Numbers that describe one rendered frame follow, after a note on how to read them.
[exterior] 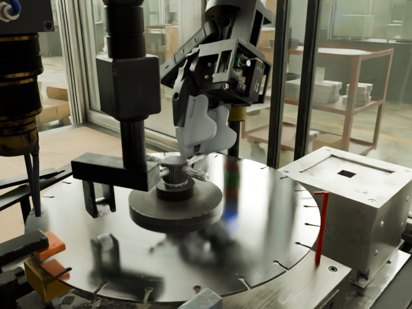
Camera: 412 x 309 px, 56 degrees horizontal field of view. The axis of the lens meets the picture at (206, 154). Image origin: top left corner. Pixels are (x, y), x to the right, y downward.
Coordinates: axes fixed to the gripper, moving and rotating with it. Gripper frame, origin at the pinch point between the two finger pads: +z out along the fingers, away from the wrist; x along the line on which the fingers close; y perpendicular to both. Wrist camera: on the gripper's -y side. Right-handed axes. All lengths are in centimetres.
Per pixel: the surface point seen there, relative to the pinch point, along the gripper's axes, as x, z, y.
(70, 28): 19, -46, -96
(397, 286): 35.8, 10.2, 15.1
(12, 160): 8, 3, -81
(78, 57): 26, -39, -99
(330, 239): 27.6, 5.5, 6.7
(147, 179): -10.7, 3.8, 7.0
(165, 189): -4.1, 4.1, 2.0
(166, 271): -8.3, 11.4, 9.7
